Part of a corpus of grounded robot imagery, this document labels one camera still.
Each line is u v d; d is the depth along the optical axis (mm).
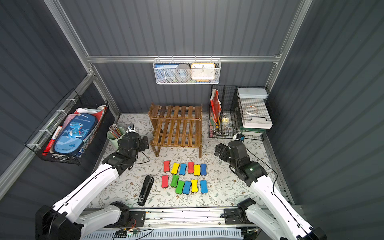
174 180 846
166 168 909
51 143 642
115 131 892
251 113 926
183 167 908
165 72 932
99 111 789
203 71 886
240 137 674
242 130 984
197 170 891
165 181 863
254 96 1016
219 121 1123
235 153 561
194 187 827
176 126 940
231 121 1156
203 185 843
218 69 846
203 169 889
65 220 380
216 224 744
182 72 879
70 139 631
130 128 676
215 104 1158
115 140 889
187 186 826
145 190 802
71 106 761
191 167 895
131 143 587
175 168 893
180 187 827
